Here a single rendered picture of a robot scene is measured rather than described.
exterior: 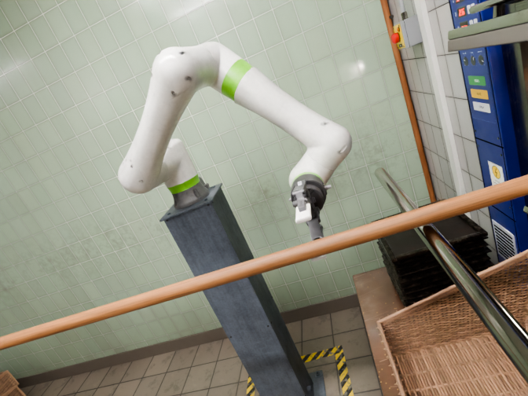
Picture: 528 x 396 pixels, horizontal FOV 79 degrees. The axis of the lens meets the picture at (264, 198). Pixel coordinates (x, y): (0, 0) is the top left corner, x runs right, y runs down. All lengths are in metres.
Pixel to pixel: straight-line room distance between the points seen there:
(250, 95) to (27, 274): 2.33
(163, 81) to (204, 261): 0.71
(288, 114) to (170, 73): 0.32
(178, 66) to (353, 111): 1.12
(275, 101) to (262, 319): 0.89
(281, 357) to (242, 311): 0.29
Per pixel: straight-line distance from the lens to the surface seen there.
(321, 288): 2.19
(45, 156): 2.37
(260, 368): 1.61
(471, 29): 0.81
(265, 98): 0.93
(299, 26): 1.76
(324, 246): 0.58
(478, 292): 0.47
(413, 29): 1.47
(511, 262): 1.10
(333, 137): 0.89
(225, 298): 1.38
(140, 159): 1.05
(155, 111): 0.94
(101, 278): 2.58
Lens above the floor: 1.48
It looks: 17 degrees down
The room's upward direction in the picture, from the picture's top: 23 degrees counter-clockwise
